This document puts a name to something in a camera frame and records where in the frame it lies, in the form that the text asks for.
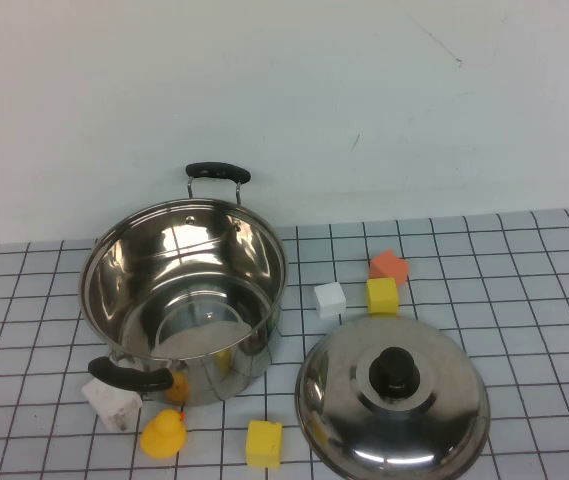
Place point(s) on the yellow rubber duck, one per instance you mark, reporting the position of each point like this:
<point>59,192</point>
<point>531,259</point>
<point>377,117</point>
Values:
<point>163,436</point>

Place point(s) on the white foam cube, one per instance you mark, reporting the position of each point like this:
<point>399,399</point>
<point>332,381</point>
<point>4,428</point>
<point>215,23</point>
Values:
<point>330,299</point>

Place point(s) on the steel lid with black knob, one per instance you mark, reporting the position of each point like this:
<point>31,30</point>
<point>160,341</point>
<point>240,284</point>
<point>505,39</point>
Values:
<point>414,440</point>

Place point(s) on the small yellow foam cube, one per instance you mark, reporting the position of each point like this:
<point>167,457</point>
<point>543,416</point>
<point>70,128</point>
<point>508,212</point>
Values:
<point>382,296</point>

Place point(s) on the grey black-grid table mat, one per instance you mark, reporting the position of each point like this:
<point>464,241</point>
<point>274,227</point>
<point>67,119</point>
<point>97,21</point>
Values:
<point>514,300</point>

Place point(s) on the orange foam cube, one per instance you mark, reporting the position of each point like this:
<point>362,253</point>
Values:
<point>389,264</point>

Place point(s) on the white charger plug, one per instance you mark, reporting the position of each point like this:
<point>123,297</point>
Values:
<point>114,411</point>

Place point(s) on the tall yellow foam block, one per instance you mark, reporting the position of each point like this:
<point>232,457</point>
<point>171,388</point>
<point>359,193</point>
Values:
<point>264,445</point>

